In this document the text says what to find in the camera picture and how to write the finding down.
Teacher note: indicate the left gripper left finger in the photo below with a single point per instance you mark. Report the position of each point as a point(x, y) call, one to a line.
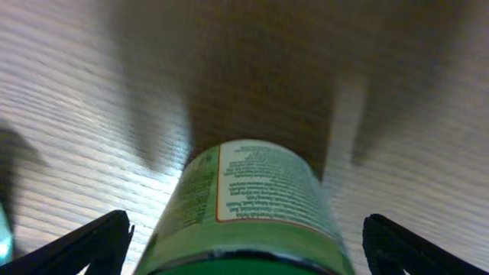
point(99, 247)

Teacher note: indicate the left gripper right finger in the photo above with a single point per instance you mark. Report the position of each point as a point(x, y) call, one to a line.
point(392, 249)

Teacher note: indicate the green lidded jar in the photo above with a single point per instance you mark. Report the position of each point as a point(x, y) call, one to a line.
point(246, 207)

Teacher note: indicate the small teal wrapped packet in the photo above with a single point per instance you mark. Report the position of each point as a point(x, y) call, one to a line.
point(6, 239)

